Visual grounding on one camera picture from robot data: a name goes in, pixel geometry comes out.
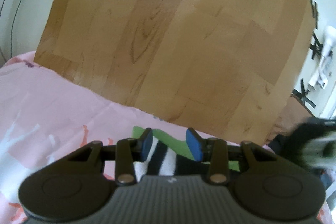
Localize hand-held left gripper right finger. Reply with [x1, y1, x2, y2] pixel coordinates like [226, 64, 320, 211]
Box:
[185, 127, 278, 186]

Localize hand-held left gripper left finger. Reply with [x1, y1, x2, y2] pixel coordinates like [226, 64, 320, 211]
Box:
[67, 128, 153, 186]

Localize pink printed bedsheet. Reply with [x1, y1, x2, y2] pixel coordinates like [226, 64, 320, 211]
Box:
[0, 51, 336, 224]

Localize black tape cross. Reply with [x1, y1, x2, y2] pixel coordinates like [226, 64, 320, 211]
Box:
[309, 32, 323, 60]
[293, 78, 316, 109]

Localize wooden headboard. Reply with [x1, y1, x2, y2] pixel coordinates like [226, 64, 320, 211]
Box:
[34, 0, 320, 147]

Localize green black white striped garment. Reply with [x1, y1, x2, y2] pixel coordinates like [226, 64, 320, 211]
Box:
[132, 126, 245, 178]

